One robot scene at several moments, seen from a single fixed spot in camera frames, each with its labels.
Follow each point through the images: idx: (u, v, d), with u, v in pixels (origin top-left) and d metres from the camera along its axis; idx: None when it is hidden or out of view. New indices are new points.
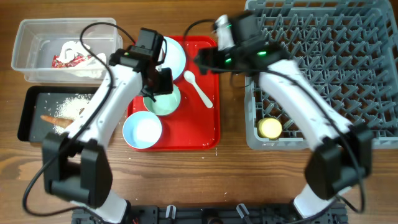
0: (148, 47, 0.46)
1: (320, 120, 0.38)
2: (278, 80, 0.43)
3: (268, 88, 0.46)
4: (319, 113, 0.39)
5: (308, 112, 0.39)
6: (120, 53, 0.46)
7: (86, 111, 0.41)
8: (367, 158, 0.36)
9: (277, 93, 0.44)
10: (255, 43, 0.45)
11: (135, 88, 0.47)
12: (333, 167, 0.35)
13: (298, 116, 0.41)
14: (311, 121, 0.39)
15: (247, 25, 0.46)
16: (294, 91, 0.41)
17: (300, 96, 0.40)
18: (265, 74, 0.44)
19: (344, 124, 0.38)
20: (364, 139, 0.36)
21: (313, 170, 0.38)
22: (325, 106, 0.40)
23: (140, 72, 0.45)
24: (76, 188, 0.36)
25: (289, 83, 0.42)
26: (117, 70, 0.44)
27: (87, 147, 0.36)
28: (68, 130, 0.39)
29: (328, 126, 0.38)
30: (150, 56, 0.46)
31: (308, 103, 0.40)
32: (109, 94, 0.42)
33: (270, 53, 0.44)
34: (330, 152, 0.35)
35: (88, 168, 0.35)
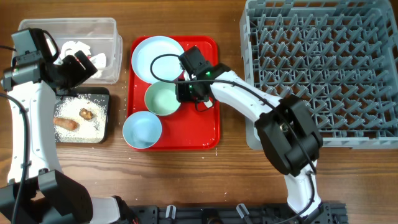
0: (32, 49, 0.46)
1: (258, 103, 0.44)
2: (222, 86, 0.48)
3: (221, 97, 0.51)
4: (256, 99, 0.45)
5: (247, 101, 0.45)
6: (10, 70, 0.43)
7: (17, 149, 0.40)
8: (307, 124, 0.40)
9: (227, 98, 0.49)
10: (203, 70, 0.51)
11: (51, 97, 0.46)
12: (275, 139, 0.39)
13: (242, 109, 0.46)
14: (250, 106, 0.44)
15: (193, 56, 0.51)
16: (236, 91, 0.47)
17: (240, 93, 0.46)
18: (212, 85, 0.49)
19: (277, 101, 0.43)
20: (295, 108, 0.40)
21: (268, 150, 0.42)
22: (260, 93, 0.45)
23: (43, 81, 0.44)
24: (58, 215, 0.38)
25: (231, 85, 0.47)
26: (17, 96, 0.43)
27: (40, 177, 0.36)
28: (13, 178, 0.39)
29: (263, 106, 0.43)
30: (41, 58, 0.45)
31: (246, 94, 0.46)
32: (27, 121, 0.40)
33: (214, 71, 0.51)
34: (267, 125, 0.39)
35: (55, 194, 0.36)
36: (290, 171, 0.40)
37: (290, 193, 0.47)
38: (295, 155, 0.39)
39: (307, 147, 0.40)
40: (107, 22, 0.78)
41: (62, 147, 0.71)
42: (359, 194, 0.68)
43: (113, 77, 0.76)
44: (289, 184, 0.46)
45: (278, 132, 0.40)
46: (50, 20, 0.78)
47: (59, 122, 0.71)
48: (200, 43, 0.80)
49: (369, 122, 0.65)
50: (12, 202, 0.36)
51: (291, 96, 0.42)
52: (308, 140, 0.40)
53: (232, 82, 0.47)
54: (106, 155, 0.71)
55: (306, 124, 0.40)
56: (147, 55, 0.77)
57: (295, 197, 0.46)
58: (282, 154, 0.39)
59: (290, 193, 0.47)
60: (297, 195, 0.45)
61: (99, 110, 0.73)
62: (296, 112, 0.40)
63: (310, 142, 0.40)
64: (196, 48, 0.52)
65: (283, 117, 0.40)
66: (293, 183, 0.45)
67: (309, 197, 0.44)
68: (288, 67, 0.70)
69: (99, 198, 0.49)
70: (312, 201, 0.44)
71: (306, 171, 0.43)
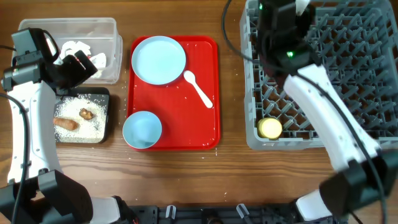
0: (32, 49, 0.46)
1: (349, 141, 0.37)
2: (308, 89, 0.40)
3: (291, 91, 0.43)
4: (348, 132, 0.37)
5: (335, 127, 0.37)
6: (10, 71, 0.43)
7: (16, 149, 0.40)
8: (390, 185, 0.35)
9: (301, 100, 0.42)
10: (286, 37, 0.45)
11: (51, 97, 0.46)
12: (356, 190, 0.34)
13: (321, 127, 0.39)
14: (339, 139, 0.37)
15: (283, 16, 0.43)
16: (324, 104, 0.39)
17: (329, 110, 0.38)
18: (293, 78, 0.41)
19: (372, 147, 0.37)
20: (392, 166, 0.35)
21: (334, 189, 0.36)
22: (354, 124, 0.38)
23: (43, 81, 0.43)
24: (58, 216, 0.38)
25: (319, 93, 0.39)
26: (17, 96, 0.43)
27: (40, 177, 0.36)
28: (13, 178, 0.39)
29: (356, 148, 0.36)
30: (41, 58, 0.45)
31: (337, 117, 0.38)
32: (27, 121, 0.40)
33: (298, 55, 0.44)
34: (352, 175, 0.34)
35: (54, 195, 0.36)
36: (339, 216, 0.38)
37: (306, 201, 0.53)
38: (357, 208, 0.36)
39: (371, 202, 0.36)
40: (107, 22, 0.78)
41: (62, 147, 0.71)
42: None
43: (113, 77, 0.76)
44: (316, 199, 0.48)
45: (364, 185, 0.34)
46: (50, 20, 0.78)
47: (59, 122, 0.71)
48: (200, 43, 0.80)
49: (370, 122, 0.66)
50: (12, 202, 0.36)
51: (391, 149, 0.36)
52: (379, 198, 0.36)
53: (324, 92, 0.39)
54: (106, 155, 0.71)
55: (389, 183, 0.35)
56: (147, 55, 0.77)
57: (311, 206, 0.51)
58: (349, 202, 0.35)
59: (310, 201, 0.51)
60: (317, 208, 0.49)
61: (99, 110, 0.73)
62: (390, 171, 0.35)
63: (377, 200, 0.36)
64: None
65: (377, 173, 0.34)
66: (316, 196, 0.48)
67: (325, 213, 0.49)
68: None
69: (99, 198, 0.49)
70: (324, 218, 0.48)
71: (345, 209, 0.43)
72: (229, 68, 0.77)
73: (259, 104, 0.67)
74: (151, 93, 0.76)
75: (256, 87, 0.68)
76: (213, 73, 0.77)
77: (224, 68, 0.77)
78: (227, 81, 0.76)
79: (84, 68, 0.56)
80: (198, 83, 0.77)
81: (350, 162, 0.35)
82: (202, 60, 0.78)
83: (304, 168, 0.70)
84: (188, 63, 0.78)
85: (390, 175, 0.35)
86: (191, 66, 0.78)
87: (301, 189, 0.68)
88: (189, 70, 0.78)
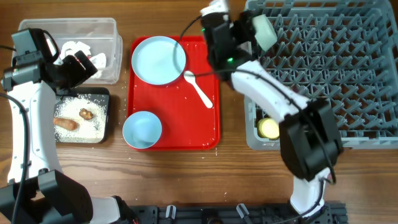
0: (33, 50, 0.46)
1: (284, 102, 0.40)
2: (245, 76, 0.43)
3: (239, 86, 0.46)
4: (282, 96, 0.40)
5: (271, 98, 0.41)
6: (10, 70, 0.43)
7: (16, 149, 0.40)
8: (332, 129, 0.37)
9: (245, 89, 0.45)
10: (227, 48, 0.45)
11: (52, 97, 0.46)
12: (298, 140, 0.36)
13: (263, 105, 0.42)
14: (275, 104, 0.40)
15: (219, 32, 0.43)
16: (259, 84, 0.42)
17: (264, 86, 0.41)
18: (234, 74, 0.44)
19: (303, 101, 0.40)
20: (323, 111, 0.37)
21: (287, 149, 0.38)
22: (286, 90, 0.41)
23: (43, 81, 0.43)
24: (58, 215, 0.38)
25: (254, 77, 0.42)
26: (17, 96, 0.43)
27: (41, 177, 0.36)
28: (13, 178, 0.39)
29: (289, 106, 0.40)
30: (40, 58, 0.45)
31: (271, 89, 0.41)
32: (27, 121, 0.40)
33: (238, 58, 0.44)
34: (291, 129, 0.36)
35: (53, 194, 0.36)
36: (306, 177, 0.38)
37: (295, 194, 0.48)
38: (314, 162, 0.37)
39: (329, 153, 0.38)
40: (107, 22, 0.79)
41: (62, 147, 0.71)
42: (359, 194, 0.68)
43: (113, 77, 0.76)
44: (297, 186, 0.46)
45: (303, 137, 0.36)
46: (50, 20, 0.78)
47: (58, 122, 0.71)
48: (200, 43, 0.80)
49: (369, 122, 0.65)
50: (12, 202, 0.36)
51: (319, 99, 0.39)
52: (331, 146, 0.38)
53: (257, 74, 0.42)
54: (106, 155, 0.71)
55: (331, 129, 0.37)
56: (147, 55, 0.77)
57: (301, 198, 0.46)
58: (301, 158, 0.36)
59: (298, 194, 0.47)
60: (303, 197, 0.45)
61: (99, 110, 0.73)
62: (324, 116, 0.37)
63: (331, 149, 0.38)
64: (225, 15, 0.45)
65: (311, 122, 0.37)
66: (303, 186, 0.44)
67: (314, 200, 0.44)
68: (288, 66, 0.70)
69: (99, 198, 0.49)
70: (317, 205, 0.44)
71: (321, 178, 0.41)
72: None
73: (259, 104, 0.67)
74: (150, 93, 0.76)
75: None
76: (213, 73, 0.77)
77: None
78: None
79: (84, 68, 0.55)
80: (198, 83, 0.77)
81: (285, 116, 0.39)
82: (202, 60, 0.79)
83: None
84: (188, 63, 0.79)
85: (325, 120, 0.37)
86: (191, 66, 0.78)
87: None
88: (189, 70, 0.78)
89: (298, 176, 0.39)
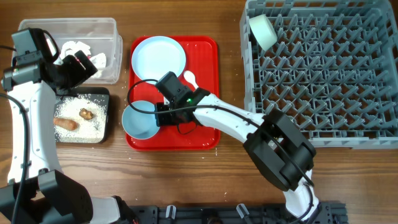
0: (33, 50, 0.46)
1: (243, 124, 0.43)
2: (205, 111, 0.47)
3: (206, 122, 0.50)
4: (240, 119, 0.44)
5: (231, 123, 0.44)
6: (10, 70, 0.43)
7: (16, 150, 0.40)
8: (295, 135, 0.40)
9: (213, 123, 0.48)
10: (183, 95, 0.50)
11: (51, 97, 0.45)
12: (265, 156, 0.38)
13: (229, 132, 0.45)
14: (236, 128, 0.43)
15: (171, 83, 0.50)
16: (219, 114, 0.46)
17: (224, 115, 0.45)
18: (195, 111, 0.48)
19: (260, 118, 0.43)
20: (281, 122, 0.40)
21: (261, 167, 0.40)
22: (243, 112, 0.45)
23: (43, 81, 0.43)
24: (58, 216, 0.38)
25: (212, 109, 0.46)
26: (17, 96, 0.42)
27: (41, 177, 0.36)
28: (13, 178, 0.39)
29: (249, 125, 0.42)
30: (40, 58, 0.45)
31: (229, 116, 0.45)
32: (27, 121, 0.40)
33: (194, 98, 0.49)
34: (256, 147, 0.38)
35: (52, 195, 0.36)
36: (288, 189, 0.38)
37: (288, 201, 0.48)
38: (290, 173, 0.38)
39: (301, 158, 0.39)
40: (107, 22, 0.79)
41: (63, 147, 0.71)
42: (359, 194, 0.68)
43: (113, 77, 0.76)
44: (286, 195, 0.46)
45: (270, 151, 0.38)
46: (50, 20, 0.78)
47: (58, 122, 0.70)
48: (200, 43, 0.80)
49: (369, 122, 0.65)
50: (12, 202, 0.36)
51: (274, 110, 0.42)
52: (301, 151, 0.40)
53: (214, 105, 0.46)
54: (106, 155, 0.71)
55: (294, 135, 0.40)
56: (147, 56, 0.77)
57: (295, 205, 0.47)
58: (276, 171, 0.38)
59: (290, 201, 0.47)
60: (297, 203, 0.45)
61: (99, 110, 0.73)
62: (282, 126, 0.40)
63: (303, 154, 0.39)
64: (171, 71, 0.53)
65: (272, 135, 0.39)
66: (291, 195, 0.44)
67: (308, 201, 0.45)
68: (288, 67, 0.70)
69: (99, 198, 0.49)
70: (311, 205, 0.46)
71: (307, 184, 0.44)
72: (229, 68, 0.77)
73: (259, 104, 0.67)
74: (151, 93, 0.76)
75: (256, 87, 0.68)
76: (213, 72, 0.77)
77: (224, 68, 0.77)
78: (227, 81, 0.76)
79: (84, 68, 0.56)
80: (198, 83, 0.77)
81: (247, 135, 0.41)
82: (202, 60, 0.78)
83: None
84: (188, 63, 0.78)
85: (285, 129, 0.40)
86: (192, 66, 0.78)
87: None
88: (189, 70, 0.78)
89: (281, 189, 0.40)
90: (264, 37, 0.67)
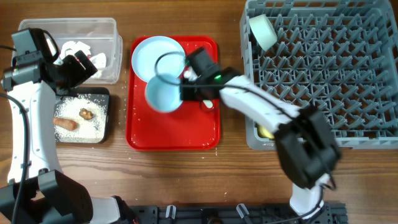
0: (32, 50, 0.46)
1: (274, 112, 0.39)
2: (234, 91, 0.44)
3: (231, 102, 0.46)
4: (271, 107, 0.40)
5: (261, 109, 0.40)
6: (10, 70, 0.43)
7: (17, 149, 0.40)
8: (326, 135, 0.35)
9: (239, 106, 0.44)
10: (211, 71, 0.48)
11: (52, 97, 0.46)
12: (293, 150, 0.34)
13: (255, 117, 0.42)
14: (265, 115, 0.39)
15: (201, 58, 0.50)
16: (248, 98, 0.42)
17: (255, 99, 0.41)
18: (222, 89, 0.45)
19: (294, 110, 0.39)
20: (315, 118, 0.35)
21: (284, 159, 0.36)
22: (275, 100, 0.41)
23: (43, 81, 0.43)
24: (58, 216, 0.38)
25: (243, 91, 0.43)
26: (17, 96, 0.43)
27: (41, 177, 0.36)
28: (13, 178, 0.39)
29: (280, 115, 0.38)
30: (40, 58, 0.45)
31: (260, 101, 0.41)
32: (27, 121, 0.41)
33: (224, 75, 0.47)
34: (285, 137, 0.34)
35: (51, 195, 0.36)
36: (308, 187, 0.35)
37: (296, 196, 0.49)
38: (314, 171, 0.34)
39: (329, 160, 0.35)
40: (107, 22, 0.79)
41: (63, 147, 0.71)
42: (359, 194, 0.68)
43: (113, 77, 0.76)
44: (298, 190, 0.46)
45: (299, 145, 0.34)
46: (50, 20, 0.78)
47: (58, 122, 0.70)
48: (200, 43, 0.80)
49: (369, 122, 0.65)
50: (12, 202, 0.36)
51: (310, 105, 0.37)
52: (329, 152, 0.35)
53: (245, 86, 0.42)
54: (106, 155, 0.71)
55: (325, 135, 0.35)
56: (147, 55, 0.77)
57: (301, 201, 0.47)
58: (300, 167, 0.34)
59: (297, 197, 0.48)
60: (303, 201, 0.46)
61: (99, 110, 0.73)
62: (316, 122, 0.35)
63: (331, 156, 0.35)
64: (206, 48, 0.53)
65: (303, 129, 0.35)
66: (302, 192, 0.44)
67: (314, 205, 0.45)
68: (288, 67, 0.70)
69: (99, 198, 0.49)
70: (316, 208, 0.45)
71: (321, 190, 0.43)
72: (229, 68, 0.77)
73: None
74: None
75: None
76: None
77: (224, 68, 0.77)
78: None
79: (84, 68, 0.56)
80: None
81: (277, 126, 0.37)
82: None
83: None
84: None
85: (318, 126, 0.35)
86: None
87: None
88: None
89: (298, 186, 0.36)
90: (264, 37, 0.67)
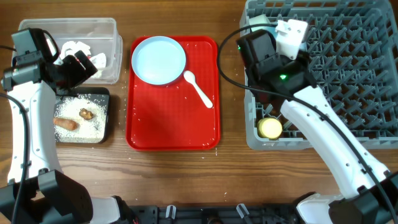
0: (32, 49, 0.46)
1: (356, 166, 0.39)
2: (306, 113, 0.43)
3: (290, 115, 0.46)
4: (355, 158, 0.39)
5: (343, 157, 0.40)
6: (9, 70, 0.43)
7: (17, 149, 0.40)
8: None
9: (303, 126, 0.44)
10: (271, 65, 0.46)
11: (51, 97, 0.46)
12: (370, 218, 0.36)
13: (329, 156, 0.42)
14: (347, 167, 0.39)
15: (260, 45, 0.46)
16: (324, 127, 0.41)
17: (334, 137, 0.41)
18: (289, 101, 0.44)
19: (380, 172, 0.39)
20: None
21: (346, 216, 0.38)
22: (359, 148, 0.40)
23: (43, 81, 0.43)
24: (58, 216, 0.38)
25: (319, 118, 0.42)
26: (17, 96, 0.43)
27: (42, 176, 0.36)
28: (13, 178, 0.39)
29: (365, 174, 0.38)
30: (40, 58, 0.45)
31: (344, 146, 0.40)
32: (27, 121, 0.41)
33: (291, 77, 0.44)
34: (367, 205, 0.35)
35: (51, 194, 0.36)
36: None
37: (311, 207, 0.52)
38: None
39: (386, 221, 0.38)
40: (107, 22, 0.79)
41: (63, 147, 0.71)
42: None
43: (113, 77, 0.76)
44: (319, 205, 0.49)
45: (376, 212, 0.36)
46: (50, 20, 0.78)
47: (58, 122, 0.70)
48: (200, 43, 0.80)
49: (369, 122, 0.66)
50: (12, 202, 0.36)
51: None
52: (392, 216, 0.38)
53: (324, 116, 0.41)
54: (106, 155, 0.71)
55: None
56: (147, 55, 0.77)
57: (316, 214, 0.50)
58: None
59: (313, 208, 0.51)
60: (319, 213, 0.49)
61: (99, 110, 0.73)
62: None
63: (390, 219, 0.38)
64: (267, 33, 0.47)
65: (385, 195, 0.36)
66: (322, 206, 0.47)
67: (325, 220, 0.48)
68: None
69: (99, 198, 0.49)
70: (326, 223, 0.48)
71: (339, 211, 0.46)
72: (229, 68, 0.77)
73: (259, 104, 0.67)
74: (151, 93, 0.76)
75: None
76: (214, 71, 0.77)
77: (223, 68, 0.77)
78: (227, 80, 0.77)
79: (84, 68, 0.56)
80: (198, 83, 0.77)
81: (359, 190, 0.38)
82: (201, 60, 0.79)
83: (305, 168, 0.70)
84: (188, 63, 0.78)
85: None
86: (191, 66, 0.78)
87: (301, 190, 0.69)
88: (188, 70, 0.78)
89: None
90: None
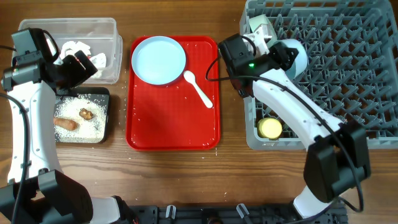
0: (33, 49, 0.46)
1: (314, 122, 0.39)
2: (268, 87, 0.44)
3: (259, 95, 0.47)
4: (311, 115, 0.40)
5: (299, 115, 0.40)
6: (9, 70, 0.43)
7: (17, 149, 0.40)
8: (364, 156, 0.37)
9: (268, 100, 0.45)
10: (244, 60, 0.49)
11: (51, 97, 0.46)
12: (328, 167, 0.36)
13: (292, 122, 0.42)
14: (304, 123, 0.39)
15: (235, 45, 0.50)
16: (284, 96, 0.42)
17: (291, 100, 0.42)
18: (256, 82, 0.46)
19: (336, 123, 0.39)
20: (357, 137, 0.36)
21: (312, 172, 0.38)
22: (316, 108, 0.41)
23: (43, 81, 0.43)
24: (58, 216, 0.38)
25: (280, 89, 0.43)
26: (17, 96, 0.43)
27: (42, 176, 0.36)
28: (13, 178, 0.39)
29: (319, 126, 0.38)
30: (40, 59, 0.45)
31: (300, 106, 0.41)
32: (27, 120, 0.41)
33: (259, 65, 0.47)
34: (323, 152, 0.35)
35: (51, 194, 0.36)
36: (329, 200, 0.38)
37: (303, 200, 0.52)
38: (339, 186, 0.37)
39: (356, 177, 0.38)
40: (107, 22, 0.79)
41: (63, 147, 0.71)
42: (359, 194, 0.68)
43: (113, 77, 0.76)
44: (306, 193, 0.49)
45: (335, 163, 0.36)
46: (50, 20, 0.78)
47: (58, 122, 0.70)
48: (200, 43, 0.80)
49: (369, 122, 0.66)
50: (12, 202, 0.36)
51: (354, 122, 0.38)
52: (359, 170, 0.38)
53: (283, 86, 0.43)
54: (106, 155, 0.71)
55: (362, 155, 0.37)
56: (147, 56, 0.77)
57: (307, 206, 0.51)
58: (328, 184, 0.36)
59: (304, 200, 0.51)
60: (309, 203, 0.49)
61: (99, 109, 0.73)
62: (357, 142, 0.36)
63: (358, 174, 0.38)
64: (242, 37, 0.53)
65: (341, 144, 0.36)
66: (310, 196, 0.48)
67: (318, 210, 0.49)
68: None
69: (99, 198, 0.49)
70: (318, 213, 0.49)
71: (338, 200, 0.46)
72: None
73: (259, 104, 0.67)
74: (151, 93, 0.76)
75: None
76: (214, 71, 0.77)
77: (224, 68, 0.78)
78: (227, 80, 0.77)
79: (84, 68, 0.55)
80: (198, 83, 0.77)
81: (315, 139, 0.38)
82: (201, 60, 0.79)
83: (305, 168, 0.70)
84: (188, 62, 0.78)
85: (357, 145, 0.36)
86: (191, 66, 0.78)
87: (301, 190, 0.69)
88: (189, 70, 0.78)
89: (319, 197, 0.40)
90: None
